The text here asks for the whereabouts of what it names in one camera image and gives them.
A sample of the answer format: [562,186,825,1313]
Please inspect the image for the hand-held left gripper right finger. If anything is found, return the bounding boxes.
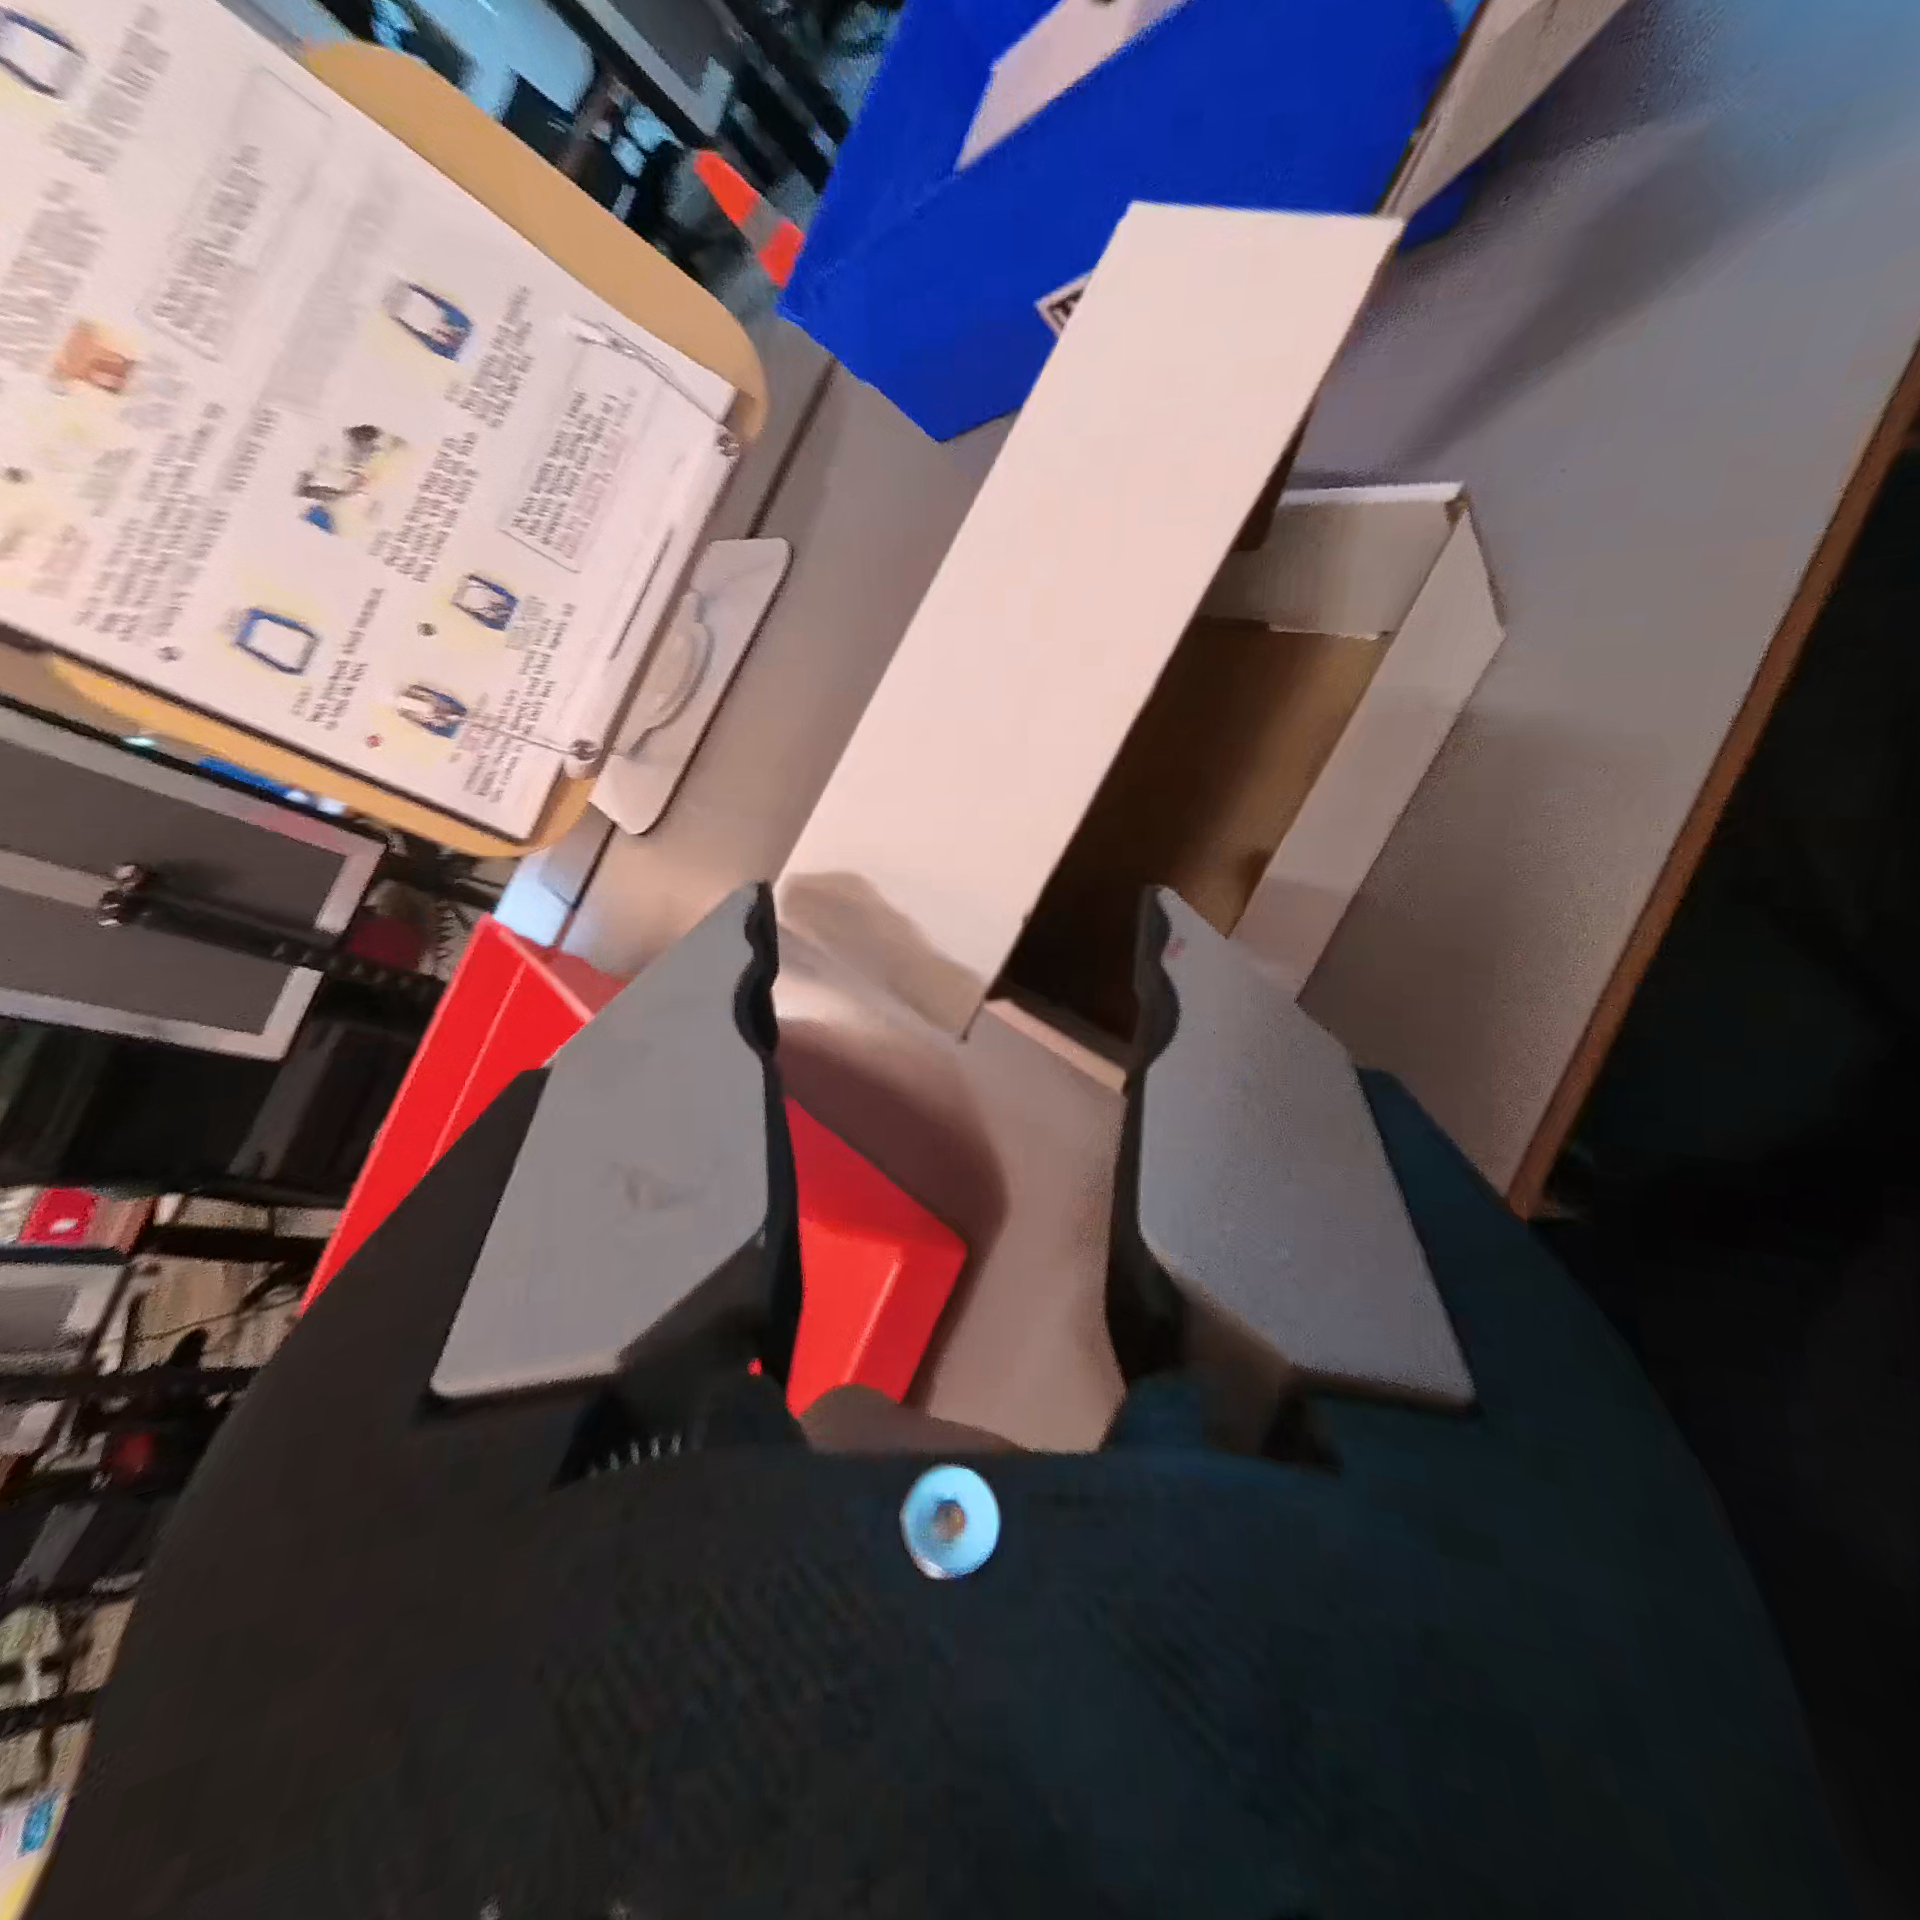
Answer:
[1105,882,1481,1416]

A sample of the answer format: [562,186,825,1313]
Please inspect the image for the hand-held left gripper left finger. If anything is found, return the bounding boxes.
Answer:
[424,882,802,1408]

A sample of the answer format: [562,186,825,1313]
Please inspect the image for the white cardboard box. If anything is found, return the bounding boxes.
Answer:
[770,202,1509,1087]

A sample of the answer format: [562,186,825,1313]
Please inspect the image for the red plastic bin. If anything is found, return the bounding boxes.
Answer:
[300,914,972,1407]

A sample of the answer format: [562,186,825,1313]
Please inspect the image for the white board stand base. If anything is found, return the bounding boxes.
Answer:
[582,536,794,837]

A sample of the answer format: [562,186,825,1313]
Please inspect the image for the grey aluminium-framed case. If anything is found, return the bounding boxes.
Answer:
[0,702,396,1065]

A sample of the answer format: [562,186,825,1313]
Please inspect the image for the printed instruction poster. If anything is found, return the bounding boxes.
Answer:
[0,0,745,847]

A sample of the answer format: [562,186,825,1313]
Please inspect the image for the tan wooden board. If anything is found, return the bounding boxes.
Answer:
[0,38,772,864]

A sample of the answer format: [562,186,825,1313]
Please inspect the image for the orange striped cone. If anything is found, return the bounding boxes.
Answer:
[689,147,808,290]

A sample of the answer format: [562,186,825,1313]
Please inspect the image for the blue plastic bin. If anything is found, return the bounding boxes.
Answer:
[772,0,1489,447]

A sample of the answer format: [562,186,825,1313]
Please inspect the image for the white carton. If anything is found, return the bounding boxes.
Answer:
[958,0,1190,169]

